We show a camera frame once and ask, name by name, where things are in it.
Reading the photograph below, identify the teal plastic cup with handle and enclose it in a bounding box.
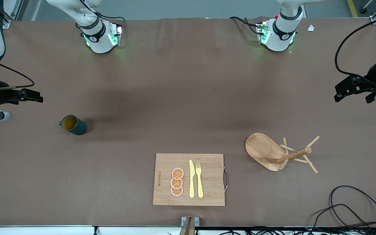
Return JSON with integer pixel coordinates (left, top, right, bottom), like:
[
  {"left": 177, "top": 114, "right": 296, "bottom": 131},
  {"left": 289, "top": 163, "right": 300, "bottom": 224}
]
[{"left": 59, "top": 115, "right": 87, "bottom": 136}]

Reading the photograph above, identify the wooden mug tree stand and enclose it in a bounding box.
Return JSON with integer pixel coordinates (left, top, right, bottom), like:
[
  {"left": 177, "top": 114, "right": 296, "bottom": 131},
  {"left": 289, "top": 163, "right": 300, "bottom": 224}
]
[{"left": 245, "top": 133, "right": 321, "bottom": 174}]

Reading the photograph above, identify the brown table cover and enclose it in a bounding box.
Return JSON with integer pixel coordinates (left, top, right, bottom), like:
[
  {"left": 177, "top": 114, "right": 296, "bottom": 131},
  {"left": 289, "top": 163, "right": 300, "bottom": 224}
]
[{"left": 0, "top": 17, "right": 376, "bottom": 227}]

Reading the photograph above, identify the wooden cutting board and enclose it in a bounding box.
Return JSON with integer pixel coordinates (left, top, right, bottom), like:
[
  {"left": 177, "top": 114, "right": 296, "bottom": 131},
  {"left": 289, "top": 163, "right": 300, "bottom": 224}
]
[{"left": 153, "top": 153, "right": 229, "bottom": 207}]

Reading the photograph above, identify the yellow plastic fork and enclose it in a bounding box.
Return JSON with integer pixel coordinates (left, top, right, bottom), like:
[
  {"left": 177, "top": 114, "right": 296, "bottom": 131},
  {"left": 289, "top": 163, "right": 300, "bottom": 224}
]
[{"left": 196, "top": 163, "right": 204, "bottom": 199}]

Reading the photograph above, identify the yellow plastic knife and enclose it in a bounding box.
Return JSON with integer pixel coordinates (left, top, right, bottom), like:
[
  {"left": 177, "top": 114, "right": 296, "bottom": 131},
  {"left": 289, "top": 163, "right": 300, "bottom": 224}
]
[{"left": 189, "top": 160, "right": 195, "bottom": 198}]

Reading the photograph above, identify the brown pole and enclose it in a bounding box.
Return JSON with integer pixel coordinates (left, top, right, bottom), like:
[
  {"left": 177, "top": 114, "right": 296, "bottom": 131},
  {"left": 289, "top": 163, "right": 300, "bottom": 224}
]
[{"left": 179, "top": 217, "right": 196, "bottom": 235}]

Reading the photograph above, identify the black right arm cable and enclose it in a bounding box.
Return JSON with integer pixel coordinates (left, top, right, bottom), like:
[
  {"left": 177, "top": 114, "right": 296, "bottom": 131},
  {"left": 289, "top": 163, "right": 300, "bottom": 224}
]
[{"left": 0, "top": 63, "right": 35, "bottom": 89}]

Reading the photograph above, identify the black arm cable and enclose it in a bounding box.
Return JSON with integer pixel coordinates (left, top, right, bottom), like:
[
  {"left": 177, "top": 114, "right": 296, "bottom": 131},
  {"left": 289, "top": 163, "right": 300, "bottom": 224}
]
[
  {"left": 335, "top": 15, "right": 376, "bottom": 80},
  {"left": 0, "top": 63, "right": 35, "bottom": 89}
]

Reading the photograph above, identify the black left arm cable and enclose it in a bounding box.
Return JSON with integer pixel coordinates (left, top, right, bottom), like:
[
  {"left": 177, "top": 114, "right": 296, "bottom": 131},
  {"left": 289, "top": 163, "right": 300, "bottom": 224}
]
[{"left": 335, "top": 15, "right": 376, "bottom": 80}]

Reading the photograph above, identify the black looped cable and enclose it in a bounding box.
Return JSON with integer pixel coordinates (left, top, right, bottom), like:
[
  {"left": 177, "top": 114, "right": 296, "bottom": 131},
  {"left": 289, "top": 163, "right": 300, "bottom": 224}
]
[
  {"left": 311, "top": 204, "right": 373, "bottom": 229},
  {"left": 329, "top": 185, "right": 376, "bottom": 229}
]

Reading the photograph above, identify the black right base cable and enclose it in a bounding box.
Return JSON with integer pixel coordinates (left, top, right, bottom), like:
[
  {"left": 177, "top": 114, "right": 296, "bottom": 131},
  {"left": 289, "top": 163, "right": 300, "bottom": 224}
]
[{"left": 95, "top": 12, "right": 126, "bottom": 33}]

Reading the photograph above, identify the black base cable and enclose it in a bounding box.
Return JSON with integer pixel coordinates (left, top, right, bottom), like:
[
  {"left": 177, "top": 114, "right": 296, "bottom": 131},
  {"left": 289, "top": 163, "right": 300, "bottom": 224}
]
[
  {"left": 229, "top": 16, "right": 261, "bottom": 35},
  {"left": 95, "top": 12, "right": 126, "bottom": 33}
]

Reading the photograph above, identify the black left base cable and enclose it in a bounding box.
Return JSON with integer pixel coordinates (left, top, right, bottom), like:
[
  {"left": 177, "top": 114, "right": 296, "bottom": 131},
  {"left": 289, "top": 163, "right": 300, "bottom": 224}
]
[{"left": 229, "top": 16, "right": 261, "bottom": 35}]

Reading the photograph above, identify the black cable bundle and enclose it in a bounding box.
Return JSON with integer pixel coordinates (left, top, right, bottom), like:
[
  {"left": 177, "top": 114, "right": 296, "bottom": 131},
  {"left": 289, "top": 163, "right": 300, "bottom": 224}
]
[{"left": 204, "top": 227, "right": 376, "bottom": 235}]

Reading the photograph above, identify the grey metal bracket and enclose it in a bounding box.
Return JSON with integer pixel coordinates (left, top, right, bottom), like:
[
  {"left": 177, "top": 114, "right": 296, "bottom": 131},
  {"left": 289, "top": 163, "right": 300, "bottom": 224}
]
[{"left": 181, "top": 216, "right": 200, "bottom": 227}]

